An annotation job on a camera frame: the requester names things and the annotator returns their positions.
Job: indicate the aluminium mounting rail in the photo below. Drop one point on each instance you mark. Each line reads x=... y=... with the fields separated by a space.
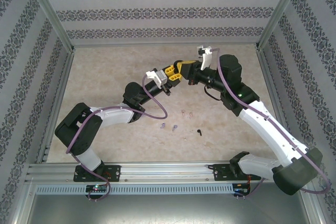
x=162 y=171

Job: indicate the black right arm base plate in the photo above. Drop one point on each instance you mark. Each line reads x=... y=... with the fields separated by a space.
x=220 y=172

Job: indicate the grey metal base sheet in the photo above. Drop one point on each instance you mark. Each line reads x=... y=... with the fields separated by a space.
x=162 y=211

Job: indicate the aluminium side rail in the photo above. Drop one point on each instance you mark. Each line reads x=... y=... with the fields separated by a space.
x=60 y=90
x=269 y=77

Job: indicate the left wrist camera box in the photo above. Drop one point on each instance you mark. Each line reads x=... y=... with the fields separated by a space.
x=160 y=77

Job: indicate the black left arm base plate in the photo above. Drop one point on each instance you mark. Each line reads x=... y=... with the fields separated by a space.
x=113 y=172

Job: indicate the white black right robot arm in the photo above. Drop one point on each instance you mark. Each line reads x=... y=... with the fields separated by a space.
x=273 y=140

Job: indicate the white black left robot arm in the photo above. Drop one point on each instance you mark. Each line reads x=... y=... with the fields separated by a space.
x=118 y=116

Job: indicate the aluminium frame post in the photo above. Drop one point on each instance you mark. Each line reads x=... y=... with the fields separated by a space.
x=21 y=203
x=280 y=9
x=315 y=211
x=48 y=9

